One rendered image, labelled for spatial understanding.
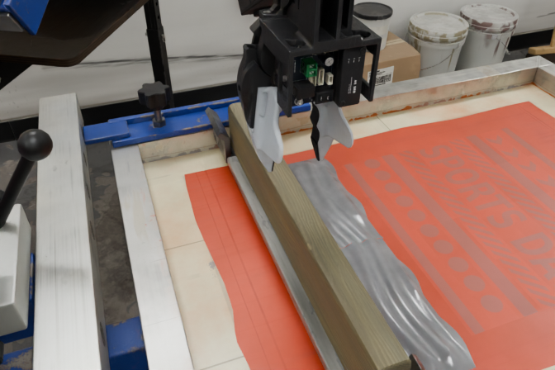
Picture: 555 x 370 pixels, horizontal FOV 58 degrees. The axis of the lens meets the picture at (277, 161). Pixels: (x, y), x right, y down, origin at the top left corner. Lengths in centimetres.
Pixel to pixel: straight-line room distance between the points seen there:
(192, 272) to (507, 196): 43
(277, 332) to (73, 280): 20
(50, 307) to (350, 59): 32
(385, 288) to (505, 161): 32
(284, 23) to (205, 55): 227
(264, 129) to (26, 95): 228
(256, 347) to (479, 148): 47
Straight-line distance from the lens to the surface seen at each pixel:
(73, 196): 59
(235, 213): 66
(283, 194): 52
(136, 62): 261
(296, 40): 36
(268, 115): 42
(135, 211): 63
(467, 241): 66
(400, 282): 59
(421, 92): 89
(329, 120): 46
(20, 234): 51
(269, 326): 54
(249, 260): 60
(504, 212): 72
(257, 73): 41
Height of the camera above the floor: 140
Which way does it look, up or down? 37 degrees down
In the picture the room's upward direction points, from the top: straight up
